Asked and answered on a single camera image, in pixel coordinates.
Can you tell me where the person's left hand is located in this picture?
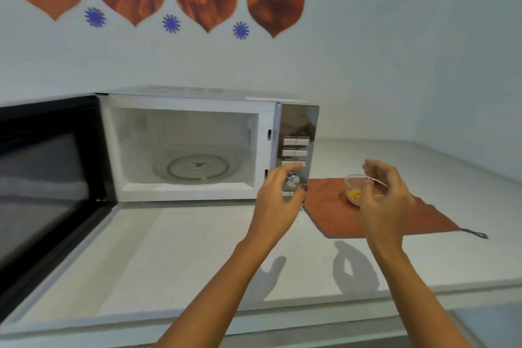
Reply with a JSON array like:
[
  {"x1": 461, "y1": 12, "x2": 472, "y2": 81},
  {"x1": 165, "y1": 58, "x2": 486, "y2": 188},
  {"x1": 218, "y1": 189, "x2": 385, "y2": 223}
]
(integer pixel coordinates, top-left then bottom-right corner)
[{"x1": 245, "y1": 164, "x2": 310, "y2": 243}]

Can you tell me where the person's right hand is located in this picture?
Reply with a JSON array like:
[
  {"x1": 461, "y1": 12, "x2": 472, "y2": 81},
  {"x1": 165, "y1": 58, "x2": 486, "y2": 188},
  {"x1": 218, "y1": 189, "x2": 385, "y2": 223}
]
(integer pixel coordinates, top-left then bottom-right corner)
[{"x1": 361, "y1": 159, "x2": 417, "y2": 254}]

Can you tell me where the small glass bowl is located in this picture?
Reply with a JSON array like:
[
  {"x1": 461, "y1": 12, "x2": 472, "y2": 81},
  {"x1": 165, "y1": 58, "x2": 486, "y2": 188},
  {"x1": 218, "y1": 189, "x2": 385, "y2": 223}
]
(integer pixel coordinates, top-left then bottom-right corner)
[{"x1": 344, "y1": 174, "x2": 389, "y2": 208}]

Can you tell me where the person's right forearm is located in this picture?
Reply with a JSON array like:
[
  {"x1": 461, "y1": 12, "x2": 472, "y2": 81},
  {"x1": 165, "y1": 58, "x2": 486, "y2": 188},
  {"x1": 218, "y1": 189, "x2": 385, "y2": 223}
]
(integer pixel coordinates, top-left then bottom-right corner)
[{"x1": 369, "y1": 247, "x2": 474, "y2": 348}]

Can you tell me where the person's left forearm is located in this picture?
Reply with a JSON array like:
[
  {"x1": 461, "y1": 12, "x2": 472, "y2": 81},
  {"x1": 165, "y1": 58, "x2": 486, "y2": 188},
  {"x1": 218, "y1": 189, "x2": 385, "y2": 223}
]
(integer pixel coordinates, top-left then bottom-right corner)
[{"x1": 154, "y1": 234, "x2": 283, "y2": 348}]

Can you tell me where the orange cloth mat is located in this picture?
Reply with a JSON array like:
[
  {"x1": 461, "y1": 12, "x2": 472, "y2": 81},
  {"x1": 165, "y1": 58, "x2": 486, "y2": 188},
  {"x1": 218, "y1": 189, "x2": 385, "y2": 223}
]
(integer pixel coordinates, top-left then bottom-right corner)
[{"x1": 303, "y1": 177, "x2": 489, "y2": 240}]

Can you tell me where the glass microwave turntable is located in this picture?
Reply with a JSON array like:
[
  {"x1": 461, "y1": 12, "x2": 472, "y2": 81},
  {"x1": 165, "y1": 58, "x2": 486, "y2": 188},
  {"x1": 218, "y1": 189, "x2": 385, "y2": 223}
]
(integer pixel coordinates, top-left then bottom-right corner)
[{"x1": 153, "y1": 154, "x2": 241, "y2": 185}]

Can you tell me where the white microwave oven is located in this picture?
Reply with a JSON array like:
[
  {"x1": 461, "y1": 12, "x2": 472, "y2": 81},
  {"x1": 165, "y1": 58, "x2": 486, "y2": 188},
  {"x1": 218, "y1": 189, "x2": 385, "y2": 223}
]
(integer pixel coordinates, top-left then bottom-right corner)
[{"x1": 95, "y1": 84, "x2": 320, "y2": 203}]

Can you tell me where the black microwave door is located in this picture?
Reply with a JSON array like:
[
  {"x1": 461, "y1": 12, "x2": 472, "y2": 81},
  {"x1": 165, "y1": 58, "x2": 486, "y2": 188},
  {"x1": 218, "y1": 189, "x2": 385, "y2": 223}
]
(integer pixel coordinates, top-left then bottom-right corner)
[{"x1": 0, "y1": 93, "x2": 119, "y2": 312}]

